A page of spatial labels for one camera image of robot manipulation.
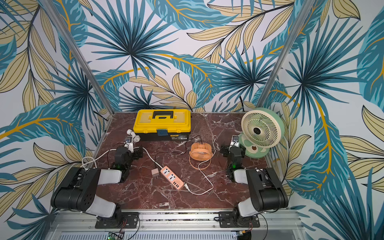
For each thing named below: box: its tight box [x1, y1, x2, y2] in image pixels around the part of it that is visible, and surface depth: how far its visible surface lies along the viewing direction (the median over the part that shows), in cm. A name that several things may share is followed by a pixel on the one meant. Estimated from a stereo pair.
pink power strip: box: [160, 166, 185, 190], surface depth 87 cm
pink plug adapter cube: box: [151, 168, 160, 177], surface depth 88 cm
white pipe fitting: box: [126, 129, 141, 143], surface depth 105 cm
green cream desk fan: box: [238, 107, 285, 159], surface depth 83 cm
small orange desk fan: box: [189, 142, 214, 161], surface depth 88 cm
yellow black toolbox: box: [133, 109, 192, 141], surface depth 94 cm
